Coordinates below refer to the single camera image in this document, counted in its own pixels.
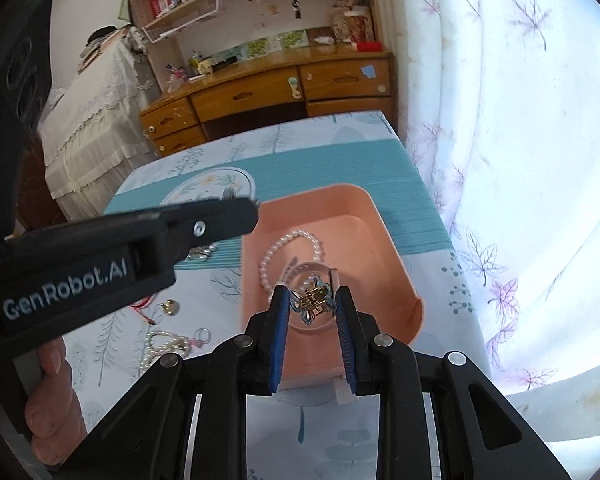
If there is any brown wooden door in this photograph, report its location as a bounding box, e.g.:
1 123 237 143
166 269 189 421
10 135 72 237

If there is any wooden desk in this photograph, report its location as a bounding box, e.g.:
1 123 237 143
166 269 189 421
139 50 398 158

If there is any white lace furniture cover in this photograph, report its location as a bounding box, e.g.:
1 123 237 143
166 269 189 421
36 37 157 222

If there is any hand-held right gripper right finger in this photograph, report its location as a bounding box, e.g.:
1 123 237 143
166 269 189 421
332 285 573 480

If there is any white wire basket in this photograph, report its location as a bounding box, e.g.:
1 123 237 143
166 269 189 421
140 0 227 45

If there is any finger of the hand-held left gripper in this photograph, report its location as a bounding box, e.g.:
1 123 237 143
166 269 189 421
130 192 260 263

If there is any person's left hand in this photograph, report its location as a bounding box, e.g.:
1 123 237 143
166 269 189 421
22 337 88 466

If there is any row of green picture cards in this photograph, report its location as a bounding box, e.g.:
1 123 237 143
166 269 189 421
210 29 309 64

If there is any gold butterfly hair clip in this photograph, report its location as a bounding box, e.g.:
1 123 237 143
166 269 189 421
290 285 337 326

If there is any red patterned cup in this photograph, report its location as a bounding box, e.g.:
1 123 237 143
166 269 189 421
331 6 375 44

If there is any clear round plastic case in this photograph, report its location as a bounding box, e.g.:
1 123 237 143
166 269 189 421
280 259 343 333

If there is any white pearl necklace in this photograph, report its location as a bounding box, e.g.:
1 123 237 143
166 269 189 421
140 330 191 377

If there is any stack of books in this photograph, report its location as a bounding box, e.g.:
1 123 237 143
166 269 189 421
79 25 132 72

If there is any red string bracelet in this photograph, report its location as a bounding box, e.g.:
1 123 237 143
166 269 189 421
129 297 161 327

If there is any pink plastic tray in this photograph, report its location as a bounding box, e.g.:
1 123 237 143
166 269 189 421
240 185 425 391

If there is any white pearl bracelet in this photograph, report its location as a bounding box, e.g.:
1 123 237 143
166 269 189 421
259 229 327 306

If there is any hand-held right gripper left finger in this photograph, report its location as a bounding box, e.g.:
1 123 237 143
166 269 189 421
66 285 293 480

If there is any white leaf print curtain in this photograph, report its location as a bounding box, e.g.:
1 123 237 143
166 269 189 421
375 0 600 461

